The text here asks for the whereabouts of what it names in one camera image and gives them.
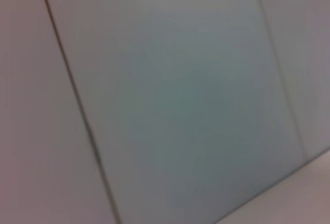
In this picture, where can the white partition panel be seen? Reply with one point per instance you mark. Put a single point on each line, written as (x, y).
(28, 110)
(306, 54)
(180, 79)

